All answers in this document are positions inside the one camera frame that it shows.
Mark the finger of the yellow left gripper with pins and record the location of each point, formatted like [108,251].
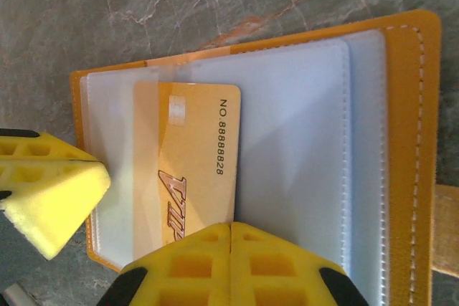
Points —
[54,205]
[32,148]

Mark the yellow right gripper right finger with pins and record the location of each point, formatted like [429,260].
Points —
[279,270]

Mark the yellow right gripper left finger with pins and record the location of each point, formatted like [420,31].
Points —
[186,270]

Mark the gold VIP numbered card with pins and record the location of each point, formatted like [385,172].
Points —
[201,141]

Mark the yellow leather card holder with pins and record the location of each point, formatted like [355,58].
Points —
[294,141]

